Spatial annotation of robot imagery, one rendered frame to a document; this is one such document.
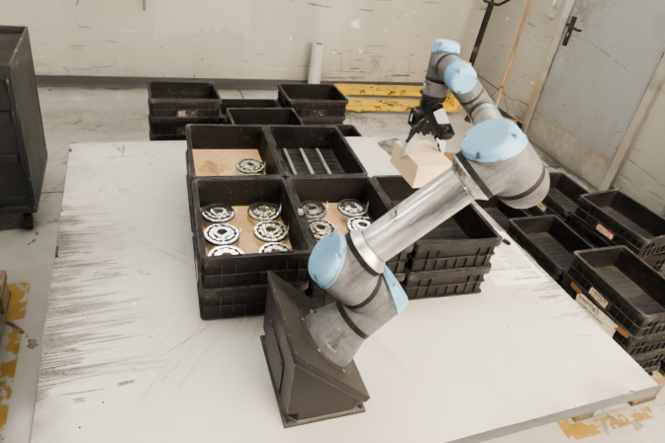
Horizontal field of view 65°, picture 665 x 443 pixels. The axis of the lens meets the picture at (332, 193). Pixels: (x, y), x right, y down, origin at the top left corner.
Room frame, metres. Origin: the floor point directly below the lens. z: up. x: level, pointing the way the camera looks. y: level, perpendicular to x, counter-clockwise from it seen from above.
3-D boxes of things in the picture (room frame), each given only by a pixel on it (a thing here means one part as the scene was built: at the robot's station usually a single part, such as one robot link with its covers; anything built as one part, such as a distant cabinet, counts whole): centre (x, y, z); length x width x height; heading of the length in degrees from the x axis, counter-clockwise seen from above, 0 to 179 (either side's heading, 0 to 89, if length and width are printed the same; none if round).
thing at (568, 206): (2.63, -1.29, 0.31); 0.40 x 0.30 x 0.34; 25
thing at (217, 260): (1.25, 0.23, 0.92); 0.40 x 0.30 x 0.02; 21
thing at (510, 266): (1.58, -0.64, 0.70); 0.33 x 0.23 x 0.01; 25
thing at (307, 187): (1.35, -0.05, 0.87); 0.40 x 0.30 x 0.11; 21
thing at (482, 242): (1.46, -0.33, 0.92); 0.40 x 0.30 x 0.02; 21
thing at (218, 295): (1.25, 0.23, 0.76); 0.40 x 0.30 x 0.12; 21
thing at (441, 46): (1.46, -0.24, 1.40); 0.09 x 0.08 x 0.11; 16
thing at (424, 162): (1.45, -0.25, 1.08); 0.16 x 0.12 x 0.07; 25
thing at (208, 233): (1.22, 0.30, 0.86); 0.10 x 0.10 x 0.01
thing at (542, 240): (2.10, -1.09, 0.31); 0.40 x 0.30 x 0.34; 25
